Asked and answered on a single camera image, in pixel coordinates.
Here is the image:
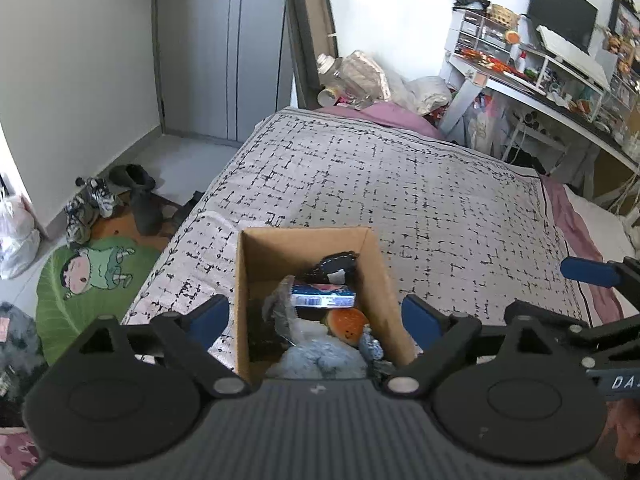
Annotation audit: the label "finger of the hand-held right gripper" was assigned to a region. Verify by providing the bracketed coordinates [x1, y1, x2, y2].
[504, 300, 594, 344]
[560, 256, 627, 289]

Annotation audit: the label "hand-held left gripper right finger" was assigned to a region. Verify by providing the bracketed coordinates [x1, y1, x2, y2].
[382, 294, 559, 402]

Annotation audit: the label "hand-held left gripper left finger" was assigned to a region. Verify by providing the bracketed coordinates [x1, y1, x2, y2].
[75, 294, 252, 402]

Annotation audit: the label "dark plastic packet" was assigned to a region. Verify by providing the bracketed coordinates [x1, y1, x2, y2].
[260, 275, 301, 346]

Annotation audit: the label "orange burger plush toy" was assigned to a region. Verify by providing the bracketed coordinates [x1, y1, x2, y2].
[322, 307, 371, 350]

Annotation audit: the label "blue tissue packet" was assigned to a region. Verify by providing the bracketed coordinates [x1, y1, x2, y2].
[290, 283, 357, 309]

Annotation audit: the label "blue fluffy cloth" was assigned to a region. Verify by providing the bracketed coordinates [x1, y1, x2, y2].
[266, 324, 386, 381]

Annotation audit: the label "black lace coaster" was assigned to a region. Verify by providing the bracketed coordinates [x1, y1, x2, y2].
[295, 251, 362, 286]

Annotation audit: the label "brown cardboard box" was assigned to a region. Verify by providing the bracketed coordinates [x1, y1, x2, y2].
[234, 227, 419, 387]

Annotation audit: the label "white mattress sheet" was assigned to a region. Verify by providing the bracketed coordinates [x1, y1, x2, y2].
[564, 185, 640, 267]

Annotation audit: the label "grey grid printed blanket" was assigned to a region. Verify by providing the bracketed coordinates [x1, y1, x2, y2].
[120, 107, 609, 392]

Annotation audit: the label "green cartoon rug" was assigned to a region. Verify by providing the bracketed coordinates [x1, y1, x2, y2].
[35, 236, 162, 367]

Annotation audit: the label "grey striped sneakers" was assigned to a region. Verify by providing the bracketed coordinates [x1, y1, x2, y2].
[63, 175, 119, 247]

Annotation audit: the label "white desk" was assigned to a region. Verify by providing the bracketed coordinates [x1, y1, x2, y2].
[439, 52, 640, 197]

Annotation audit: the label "grey fuzzy cloth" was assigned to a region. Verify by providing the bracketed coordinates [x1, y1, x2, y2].
[0, 301, 49, 429]

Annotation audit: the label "white plastic bag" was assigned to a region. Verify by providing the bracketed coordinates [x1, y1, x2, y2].
[0, 194, 42, 281]

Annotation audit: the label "white keyboard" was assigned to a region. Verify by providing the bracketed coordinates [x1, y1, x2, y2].
[536, 25, 612, 92]

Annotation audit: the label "white crumpled cloth pile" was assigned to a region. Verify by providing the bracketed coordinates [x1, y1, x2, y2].
[389, 75, 454, 117]

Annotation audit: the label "silver foil bag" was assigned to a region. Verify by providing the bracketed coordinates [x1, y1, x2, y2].
[342, 49, 392, 107]

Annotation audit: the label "clear plastic jar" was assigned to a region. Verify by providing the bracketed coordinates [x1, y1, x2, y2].
[315, 52, 352, 89]

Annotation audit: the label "black monitor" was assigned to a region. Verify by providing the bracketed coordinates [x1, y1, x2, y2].
[526, 0, 600, 54]

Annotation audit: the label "white drawer organiser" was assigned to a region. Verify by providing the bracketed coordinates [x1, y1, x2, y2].
[446, 7, 532, 62]

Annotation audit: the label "grey door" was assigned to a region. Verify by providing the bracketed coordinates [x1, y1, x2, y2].
[151, 0, 297, 144]

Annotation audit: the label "leaning cardboard board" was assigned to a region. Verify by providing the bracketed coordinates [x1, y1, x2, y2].
[284, 0, 342, 112]

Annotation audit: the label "white cables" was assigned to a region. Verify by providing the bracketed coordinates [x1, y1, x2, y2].
[602, 170, 640, 241]

